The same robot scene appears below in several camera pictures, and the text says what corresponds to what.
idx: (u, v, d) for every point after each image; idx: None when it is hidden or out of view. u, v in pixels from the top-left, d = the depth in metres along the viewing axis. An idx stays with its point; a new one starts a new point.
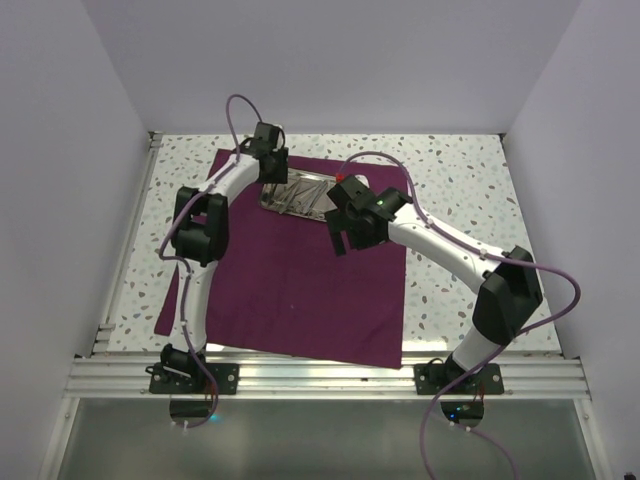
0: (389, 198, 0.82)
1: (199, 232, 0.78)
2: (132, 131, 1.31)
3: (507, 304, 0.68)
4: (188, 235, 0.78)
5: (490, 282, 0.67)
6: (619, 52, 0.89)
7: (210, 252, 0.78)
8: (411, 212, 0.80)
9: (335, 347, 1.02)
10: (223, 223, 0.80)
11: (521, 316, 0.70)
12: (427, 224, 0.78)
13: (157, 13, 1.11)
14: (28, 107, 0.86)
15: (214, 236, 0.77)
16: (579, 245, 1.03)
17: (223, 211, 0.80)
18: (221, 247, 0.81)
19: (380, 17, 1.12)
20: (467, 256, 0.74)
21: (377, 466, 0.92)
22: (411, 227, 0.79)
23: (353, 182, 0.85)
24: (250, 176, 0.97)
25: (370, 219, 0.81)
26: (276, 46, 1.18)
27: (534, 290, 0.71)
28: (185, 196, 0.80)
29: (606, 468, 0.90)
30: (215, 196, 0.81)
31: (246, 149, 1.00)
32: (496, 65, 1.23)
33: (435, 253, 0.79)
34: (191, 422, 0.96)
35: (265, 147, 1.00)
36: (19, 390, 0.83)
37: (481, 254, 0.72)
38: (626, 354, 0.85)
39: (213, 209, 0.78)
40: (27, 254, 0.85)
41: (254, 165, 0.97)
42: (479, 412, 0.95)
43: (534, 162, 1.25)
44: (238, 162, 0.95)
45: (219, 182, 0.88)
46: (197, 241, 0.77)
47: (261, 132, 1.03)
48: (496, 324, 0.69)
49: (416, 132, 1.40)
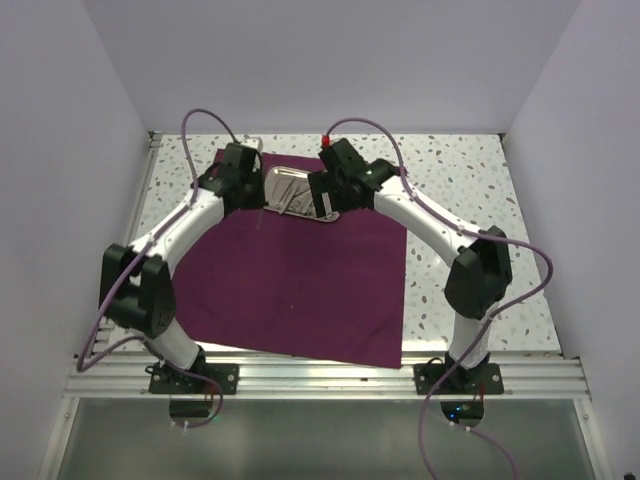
0: (380, 170, 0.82)
1: (134, 300, 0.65)
2: (132, 131, 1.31)
3: (478, 280, 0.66)
4: (120, 305, 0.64)
5: (462, 257, 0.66)
6: (619, 51, 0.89)
7: (148, 324, 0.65)
8: (398, 184, 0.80)
9: (334, 347, 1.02)
10: (163, 290, 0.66)
11: (493, 294, 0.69)
12: (412, 196, 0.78)
13: (157, 13, 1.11)
14: (28, 107, 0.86)
15: (149, 308, 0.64)
16: (579, 244, 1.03)
17: (162, 278, 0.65)
18: (164, 314, 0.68)
19: (379, 17, 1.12)
20: (445, 230, 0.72)
21: (377, 466, 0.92)
22: (395, 198, 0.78)
23: (344, 146, 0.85)
24: (211, 216, 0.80)
25: (357, 187, 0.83)
26: (276, 46, 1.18)
27: (504, 269, 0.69)
28: (114, 259, 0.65)
29: (606, 468, 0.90)
30: (153, 258, 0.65)
31: (210, 181, 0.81)
32: (496, 65, 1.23)
33: (415, 227, 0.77)
34: (191, 422, 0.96)
35: (236, 180, 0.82)
36: (18, 390, 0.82)
37: (458, 230, 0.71)
38: (626, 354, 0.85)
39: (147, 280, 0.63)
40: (27, 253, 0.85)
41: (214, 205, 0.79)
42: (479, 412, 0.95)
43: (534, 162, 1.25)
44: (193, 204, 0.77)
45: (160, 235, 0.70)
46: (130, 312, 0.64)
47: (232, 157, 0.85)
48: (467, 299, 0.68)
49: (416, 132, 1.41)
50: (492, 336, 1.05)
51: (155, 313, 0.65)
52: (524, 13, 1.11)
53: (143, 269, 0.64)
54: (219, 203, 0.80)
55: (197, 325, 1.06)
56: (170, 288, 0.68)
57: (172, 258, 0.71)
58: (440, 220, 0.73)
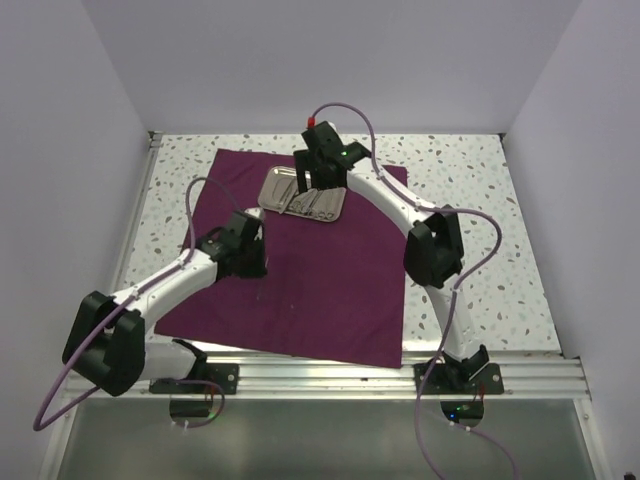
0: (354, 153, 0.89)
1: (100, 353, 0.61)
2: (131, 131, 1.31)
3: (429, 251, 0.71)
4: (86, 357, 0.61)
5: (416, 230, 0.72)
6: (620, 51, 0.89)
7: (108, 381, 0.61)
8: (367, 166, 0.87)
9: (335, 347, 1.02)
10: (133, 348, 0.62)
11: (445, 266, 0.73)
12: (378, 176, 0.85)
13: (157, 12, 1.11)
14: (28, 106, 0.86)
15: (113, 366, 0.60)
16: (579, 245, 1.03)
17: (135, 336, 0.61)
18: (128, 373, 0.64)
19: (379, 17, 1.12)
20: (404, 207, 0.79)
21: (377, 466, 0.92)
22: (364, 177, 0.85)
23: (325, 128, 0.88)
24: (203, 278, 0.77)
25: (332, 167, 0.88)
26: (276, 45, 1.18)
27: (456, 244, 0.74)
28: (93, 306, 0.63)
29: (607, 468, 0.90)
30: (132, 313, 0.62)
31: (208, 244, 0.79)
32: (496, 65, 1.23)
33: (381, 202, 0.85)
34: (191, 422, 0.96)
35: (234, 247, 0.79)
36: (18, 391, 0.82)
37: (416, 206, 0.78)
38: (627, 355, 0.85)
39: (119, 336, 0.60)
40: (26, 253, 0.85)
41: (207, 269, 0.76)
42: (479, 412, 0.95)
43: (534, 163, 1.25)
44: (186, 264, 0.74)
45: (145, 290, 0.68)
46: (94, 364, 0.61)
47: (236, 224, 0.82)
48: (421, 268, 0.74)
49: (416, 132, 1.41)
50: (492, 336, 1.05)
51: (119, 370, 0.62)
52: (524, 13, 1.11)
53: (117, 325, 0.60)
54: (212, 269, 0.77)
55: (197, 325, 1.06)
56: (142, 346, 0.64)
57: (151, 317, 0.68)
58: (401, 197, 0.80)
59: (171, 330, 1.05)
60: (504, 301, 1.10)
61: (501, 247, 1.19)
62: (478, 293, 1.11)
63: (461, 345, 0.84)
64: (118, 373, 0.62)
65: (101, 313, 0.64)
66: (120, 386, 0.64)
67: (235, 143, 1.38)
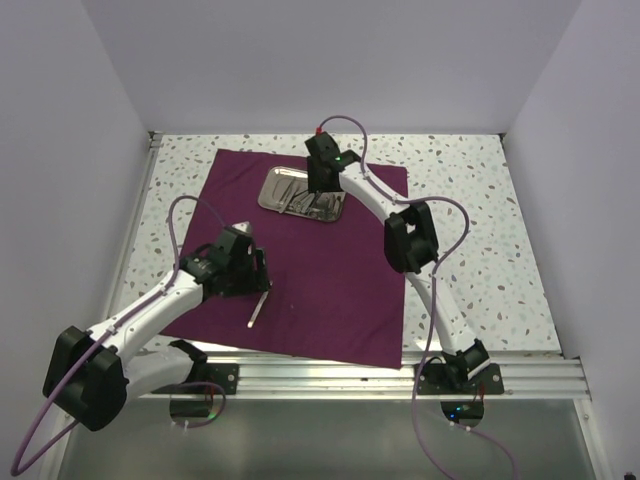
0: (348, 158, 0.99)
1: (79, 387, 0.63)
2: (131, 131, 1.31)
3: (403, 240, 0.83)
4: (66, 391, 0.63)
5: (392, 220, 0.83)
6: (620, 51, 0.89)
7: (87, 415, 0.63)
8: (356, 168, 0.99)
9: (335, 347, 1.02)
10: (110, 384, 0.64)
11: (420, 254, 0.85)
12: (364, 176, 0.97)
13: (157, 12, 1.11)
14: (28, 107, 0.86)
15: (92, 401, 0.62)
16: (579, 244, 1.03)
17: (112, 372, 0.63)
18: (108, 404, 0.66)
19: (380, 17, 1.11)
20: (383, 202, 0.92)
21: (378, 466, 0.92)
22: (352, 178, 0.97)
23: (324, 137, 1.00)
24: (187, 302, 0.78)
25: (328, 171, 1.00)
26: (276, 45, 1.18)
27: (429, 235, 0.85)
28: (70, 343, 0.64)
29: (606, 468, 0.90)
30: (108, 350, 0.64)
31: (195, 262, 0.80)
32: (497, 65, 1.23)
33: (364, 196, 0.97)
34: (191, 422, 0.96)
35: (223, 265, 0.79)
36: (18, 391, 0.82)
37: (393, 201, 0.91)
38: (626, 355, 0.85)
39: (96, 374, 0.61)
40: (27, 253, 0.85)
41: (191, 292, 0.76)
42: (479, 412, 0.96)
43: (534, 165, 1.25)
44: (168, 289, 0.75)
45: (122, 324, 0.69)
46: (73, 399, 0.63)
47: (225, 241, 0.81)
48: (397, 256, 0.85)
49: (416, 132, 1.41)
50: (492, 336, 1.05)
51: (98, 405, 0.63)
52: (525, 12, 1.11)
53: (93, 362, 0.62)
54: (198, 290, 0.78)
55: (197, 325, 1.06)
56: (121, 380, 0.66)
57: (129, 350, 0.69)
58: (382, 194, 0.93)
59: (171, 331, 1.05)
60: (504, 301, 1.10)
61: (500, 247, 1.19)
62: (478, 293, 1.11)
63: (453, 337, 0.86)
64: (96, 407, 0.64)
65: (79, 348, 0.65)
66: (99, 420, 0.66)
67: (235, 143, 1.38)
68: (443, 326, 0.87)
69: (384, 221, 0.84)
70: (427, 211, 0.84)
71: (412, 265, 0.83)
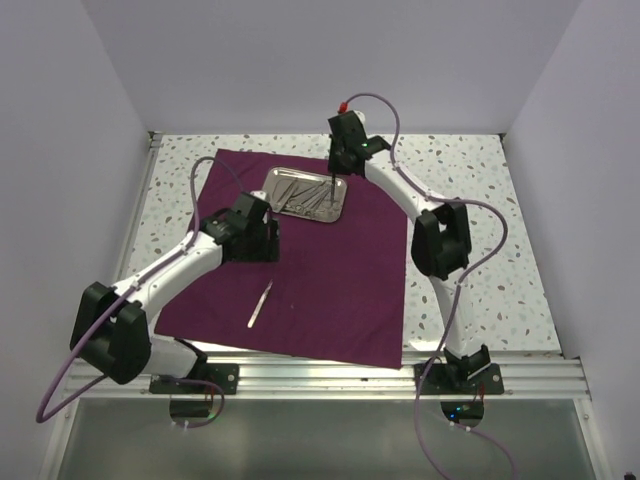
0: (375, 146, 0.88)
1: (104, 343, 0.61)
2: (131, 132, 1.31)
3: (433, 242, 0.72)
4: (91, 347, 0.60)
5: (423, 218, 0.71)
6: (620, 52, 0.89)
7: (113, 371, 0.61)
8: (386, 156, 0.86)
9: (335, 348, 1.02)
10: (137, 339, 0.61)
11: (450, 258, 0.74)
12: (394, 166, 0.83)
13: (157, 14, 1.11)
14: (28, 108, 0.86)
15: (119, 356, 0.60)
16: (579, 245, 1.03)
17: (139, 327, 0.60)
18: (136, 360, 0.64)
19: (378, 18, 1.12)
20: (414, 196, 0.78)
21: (378, 465, 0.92)
22: (380, 167, 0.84)
23: (351, 118, 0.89)
24: (208, 261, 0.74)
25: (352, 157, 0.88)
26: (275, 46, 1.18)
27: (462, 237, 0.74)
28: (94, 298, 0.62)
29: (606, 468, 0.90)
30: (132, 304, 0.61)
31: (213, 224, 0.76)
32: (497, 65, 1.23)
33: (390, 187, 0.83)
34: (192, 422, 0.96)
35: (241, 228, 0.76)
36: (18, 391, 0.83)
37: (426, 196, 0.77)
38: (626, 356, 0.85)
39: (121, 327, 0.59)
40: (26, 254, 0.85)
41: (211, 253, 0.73)
42: (479, 412, 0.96)
43: (534, 165, 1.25)
44: (189, 249, 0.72)
45: (146, 280, 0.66)
46: (99, 356, 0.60)
47: (243, 204, 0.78)
48: (425, 255, 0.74)
49: (417, 132, 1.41)
50: (492, 336, 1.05)
51: (125, 361, 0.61)
52: (524, 13, 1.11)
53: (118, 317, 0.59)
54: (218, 251, 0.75)
55: (197, 325, 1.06)
56: (146, 337, 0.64)
57: (153, 308, 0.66)
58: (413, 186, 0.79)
59: (172, 330, 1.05)
60: (504, 301, 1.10)
61: (501, 247, 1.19)
62: (478, 293, 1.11)
63: (462, 342, 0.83)
64: (125, 363, 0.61)
65: (104, 304, 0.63)
66: (126, 375, 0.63)
67: (235, 143, 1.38)
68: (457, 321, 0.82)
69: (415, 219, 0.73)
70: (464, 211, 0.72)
71: (439, 271, 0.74)
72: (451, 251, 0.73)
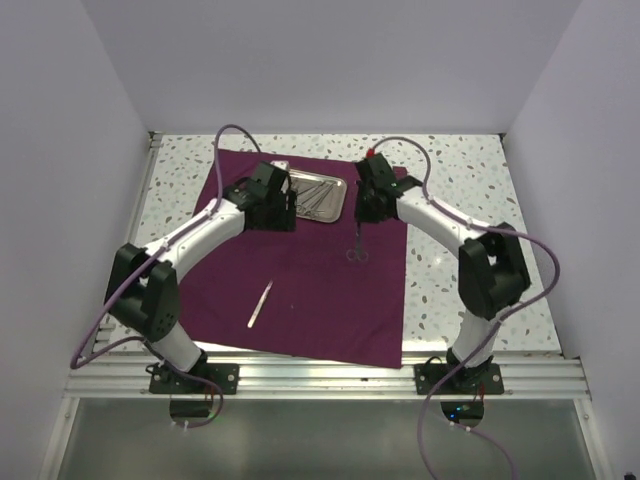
0: (407, 185, 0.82)
1: (137, 301, 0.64)
2: (131, 132, 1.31)
3: (486, 274, 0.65)
4: (124, 305, 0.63)
5: (470, 248, 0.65)
6: (621, 52, 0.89)
7: (146, 328, 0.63)
8: (418, 192, 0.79)
9: (335, 348, 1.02)
10: (168, 297, 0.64)
11: (506, 292, 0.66)
12: (428, 200, 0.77)
13: (157, 14, 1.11)
14: (28, 107, 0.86)
15: (151, 312, 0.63)
16: (579, 245, 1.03)
17: (169, 285, 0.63)
18: (166, 320, 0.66)
19: (378, 18, 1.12)
20: (455, 227, 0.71)
21: (378, 465, 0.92)
22: (414, 204, 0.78)
23: (378, 159, 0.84)
24: (231, 227, 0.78)
25: (382, 199, 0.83)
26: (275, 46, 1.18)
27: (517, 268, 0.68)
28: (126, 257, 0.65)
29: (607, 468, 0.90)
30: (163, 263, 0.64)
31: (235, 193, 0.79)
32: (497, 65, 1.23)
33: (430, 225, 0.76)
34: (191, 422, 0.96)
35: (260, 197, 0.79)
36: (18, 391, 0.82)
37: (467, 224, 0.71)
38: (627, 356, 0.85)
39: (154, 284, 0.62)
40: (27, 253, 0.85)
41: (234, 218, 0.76)
42: (479, 412, 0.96)
43: (534, 165, 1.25)
44: (213, 215, 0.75)
45: (175, 242, 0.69)
46: (132, 313, 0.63)
47: (263, 174, 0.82)
48: (475, 291, 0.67)
49: (417, 132, 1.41)
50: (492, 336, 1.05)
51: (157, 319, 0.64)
52: (524, 13, 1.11)
53: (151, 275, 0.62)
54: (240, 218, 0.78)
55: (196, 325, 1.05)
56: (176, 297, 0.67)
57: (182, 268, 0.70)
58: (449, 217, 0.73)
59: None
60: None
61: None
62: None
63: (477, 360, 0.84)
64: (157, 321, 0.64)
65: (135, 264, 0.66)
66: (158, 333, 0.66)
67: (235, 143, 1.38)
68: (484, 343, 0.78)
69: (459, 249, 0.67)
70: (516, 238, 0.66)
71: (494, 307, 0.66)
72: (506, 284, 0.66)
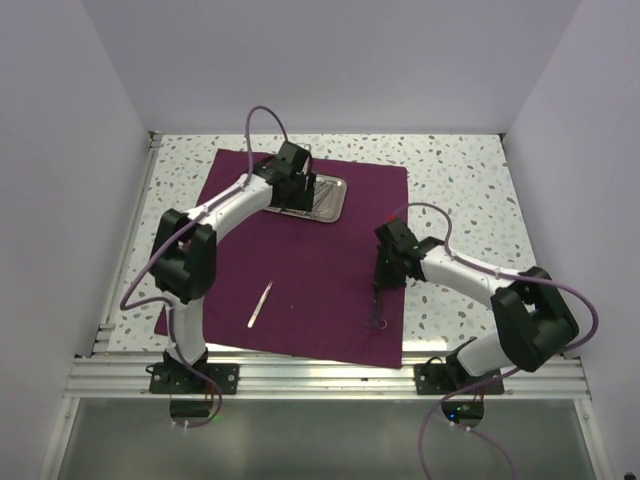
0: (428, 246, 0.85)
1: (178, 262, 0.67)
2: (132, 132, 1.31)
3: (526, 324, 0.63)
4: (166, 266, 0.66)
5: (504, 298, 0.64)
6: (621, 52, 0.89)
7: (187, 288, 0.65)
8: (440, 251, 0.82)
9: (335, 348, 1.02)
10: (208, 259, 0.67)
11: (551, 340, 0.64)
12: (451, 256, 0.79)
13: (156, 14, 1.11)
14: (27, 108, 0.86)
15: (194, 272, 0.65)
16: (580, 245, 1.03)
17: (210, 246, 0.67)
18: (204, 283, 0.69)
19: (378, 17, 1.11)
20: (483, 277, 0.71)
21: (378, 465, 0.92)
22: (439, 261, 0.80)
23: (399, 224, 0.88)
24: (257, 202, 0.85)
25: (407, 263, 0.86)
26: (275, 45, 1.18)
27: (560, 313, 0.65)
28: (170, 221, 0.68)
29: (607, 468, 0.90)
30: (205, 226, 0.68)
31: (263, 169, 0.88)
32: (497, 65, 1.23)
33: (459, 282, 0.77)
34: (191, 422, 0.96)
35: (286, 173, 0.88)
36: (18, 390, 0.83)
37: (495, 273, 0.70)
38: (627, 356, 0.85)
39: (197, 243, 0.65)
40: (26, 253, 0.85)
41: (263, 192, 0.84)
42: (479, 412, 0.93)
43: (534, 165, 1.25)
44: (245, 187, 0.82)
45: (213, 209, 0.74)
46: (173, 272, 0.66)
47: (286, 154, 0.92)
48: (517, 344, 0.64)
49: (417, 132, 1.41)
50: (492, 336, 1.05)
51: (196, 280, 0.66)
52: (524, 13, 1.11)
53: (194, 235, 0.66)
54: (267, 191, 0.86)
55: None
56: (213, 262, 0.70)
57: (220, 233, 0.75)
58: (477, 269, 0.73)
59: None
60: None
61: (500, 247, 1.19)
62: None
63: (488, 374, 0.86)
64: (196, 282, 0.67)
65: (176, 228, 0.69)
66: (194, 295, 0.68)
67: (235, 143, 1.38)
68: (506, 360, 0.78)
69: (493, 300, 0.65)
70: (554, 286, 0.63)
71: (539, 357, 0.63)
72: (549, 332, 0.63)
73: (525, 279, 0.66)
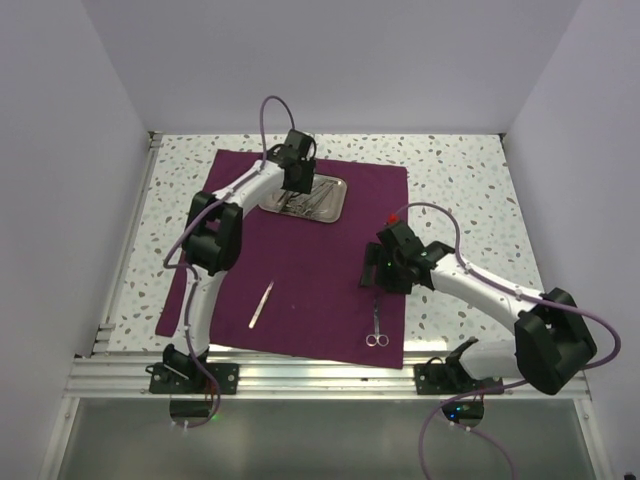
0: (437, 252, 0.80)
1: (208, 237, 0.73)
2: (132, 132, 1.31)
3: (548, 349, 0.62)
4: (199, 240, 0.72)
5: (528, 323, 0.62)
6: (621, 53, 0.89)
7: (218, 260, 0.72)
8: (452, 260, 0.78)
9: (335, 348, 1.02)
10: (235, 236, 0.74)
11: (571, 363, 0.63)
12: (466, 269, 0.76)
13: (156, 14, 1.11)
14: (28, 109, 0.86)
15: (223, 245, 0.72)
16: (580, 245, 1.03)
17: (238, 222, 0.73)
18: (231, 258, 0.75)
19: (377, 17, 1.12)
20: (503, 298, 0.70)
21: (378, 464, 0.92)
22: (450, 273, 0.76)
23: (402, 227, 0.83)
24: (272, 184, 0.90)
25: (414, 270, 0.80)
26: (274, 45, 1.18)
27: (580, 335, 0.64)
28: (200, 201, 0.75)
29: (606, 467, 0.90)
30: (232, 204, 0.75)
31: (273, 155, 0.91)
32: (496, 66, 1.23)
33: (472, 295, 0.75)
34: (191, 422, 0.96)
35: (294, 157, 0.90)
36: (19, 390, 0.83)
37: (517, 294, 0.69)
38: (627, 356, 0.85)
39: (226, 219, 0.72)
40: (27, 254, 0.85)
41: (277, 175, 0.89)
42: (479, 412, 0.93)
43: (534, 163, 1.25)
44: (261, 171, 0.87)
45: (237, 190, 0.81)
46: (204, 246, 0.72)
47: (292, 140, 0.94)
48: (538, 368, 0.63)
49: (417, 132, 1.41)
50: (492, 336, 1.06)
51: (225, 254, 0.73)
52: (524, 14, 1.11)
53: (223, 212, 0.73)
54: (280, 175, 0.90)
55: None
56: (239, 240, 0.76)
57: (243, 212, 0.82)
58: (497, 287, 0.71)
59: (172, 331, 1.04)
60: None
61: (500, 247, 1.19)
62: None
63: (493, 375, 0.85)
64: (225, 255, 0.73)
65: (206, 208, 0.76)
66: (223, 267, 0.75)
67: (235, 143, 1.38)
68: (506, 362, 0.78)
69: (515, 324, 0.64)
70: (577, 313, 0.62)
71: (559, 381, 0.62)
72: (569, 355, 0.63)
73: (547, 304, 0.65)
